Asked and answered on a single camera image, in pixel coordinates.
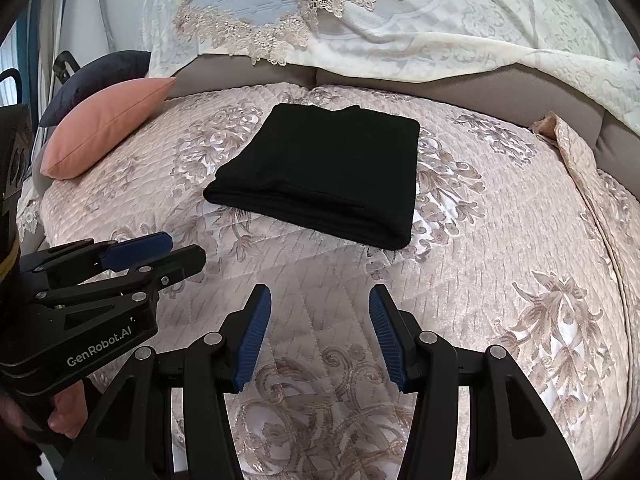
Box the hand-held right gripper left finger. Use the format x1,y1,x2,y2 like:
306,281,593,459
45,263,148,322
59,283,273,480

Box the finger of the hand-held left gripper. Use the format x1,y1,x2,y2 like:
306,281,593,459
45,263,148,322
20,231,174,277
31,245,207,312

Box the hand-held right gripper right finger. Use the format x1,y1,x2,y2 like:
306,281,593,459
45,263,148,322
368,283,583,480

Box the black pants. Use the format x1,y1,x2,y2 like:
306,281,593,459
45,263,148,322
202,103,421,251

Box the person's left hand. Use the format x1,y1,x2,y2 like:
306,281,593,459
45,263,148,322
47,382,91,437

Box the pink quilted sofa cover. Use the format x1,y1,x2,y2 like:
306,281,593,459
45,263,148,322
15,82,636,480

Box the salmon pink cushion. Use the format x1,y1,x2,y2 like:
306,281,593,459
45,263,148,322
40,76,178,181

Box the dark navy cushion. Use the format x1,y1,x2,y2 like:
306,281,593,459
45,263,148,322
39,50,153,128

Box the teal curtain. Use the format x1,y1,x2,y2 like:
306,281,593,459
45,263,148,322
20,0,45,126

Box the grey sofa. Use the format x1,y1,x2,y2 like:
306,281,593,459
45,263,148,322
165,52,640,176

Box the white lace sofa throw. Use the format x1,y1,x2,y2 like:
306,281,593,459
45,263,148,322
141,0,640,133

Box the black strap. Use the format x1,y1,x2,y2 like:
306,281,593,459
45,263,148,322
52,51,77,84

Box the white cable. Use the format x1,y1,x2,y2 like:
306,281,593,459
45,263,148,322
91,0,117,53

